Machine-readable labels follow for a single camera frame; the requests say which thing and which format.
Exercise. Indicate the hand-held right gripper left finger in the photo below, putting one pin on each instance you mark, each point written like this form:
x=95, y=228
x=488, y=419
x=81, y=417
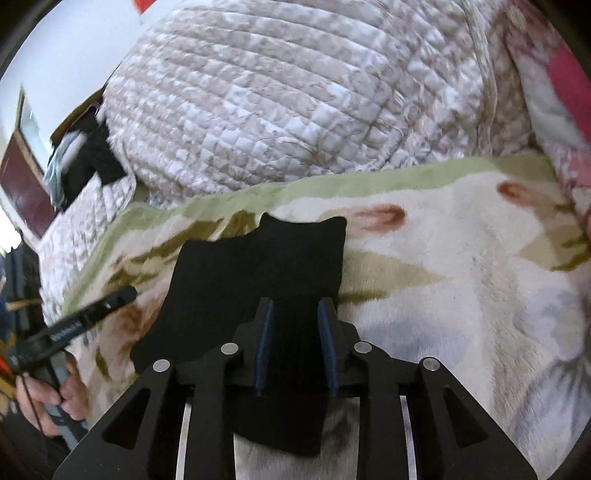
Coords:
x=261, y=355

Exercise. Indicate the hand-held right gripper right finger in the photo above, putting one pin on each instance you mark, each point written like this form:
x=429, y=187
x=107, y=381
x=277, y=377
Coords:
x=328, y=355

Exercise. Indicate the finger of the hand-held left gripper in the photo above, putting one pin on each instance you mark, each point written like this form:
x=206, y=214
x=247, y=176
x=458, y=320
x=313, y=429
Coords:
x=104, y=305

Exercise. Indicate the black pants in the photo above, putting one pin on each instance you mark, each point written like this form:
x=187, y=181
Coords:
x=258, y=267

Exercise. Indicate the dark clothes pile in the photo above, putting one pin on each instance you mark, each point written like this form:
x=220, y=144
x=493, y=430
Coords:
x=92, y=157

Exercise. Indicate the floral fleece blanket green border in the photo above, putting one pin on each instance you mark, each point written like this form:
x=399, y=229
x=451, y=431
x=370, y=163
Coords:
x=461, y=286

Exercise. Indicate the dark red wooden cabinet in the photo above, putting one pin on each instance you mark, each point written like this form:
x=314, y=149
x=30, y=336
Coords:
x=25, y=175

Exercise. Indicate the wooden headboard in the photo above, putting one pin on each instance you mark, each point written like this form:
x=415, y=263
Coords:
x=74, y=115

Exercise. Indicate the white beige quilted bedspread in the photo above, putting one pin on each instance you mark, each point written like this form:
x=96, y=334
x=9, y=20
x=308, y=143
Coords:
x=277, y=101

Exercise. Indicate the pink white fluffy blanket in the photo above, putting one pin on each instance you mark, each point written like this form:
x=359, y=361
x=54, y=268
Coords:
x=561, y=92

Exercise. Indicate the red wall sign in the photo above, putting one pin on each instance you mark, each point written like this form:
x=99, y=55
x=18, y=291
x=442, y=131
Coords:
x=144, y=4

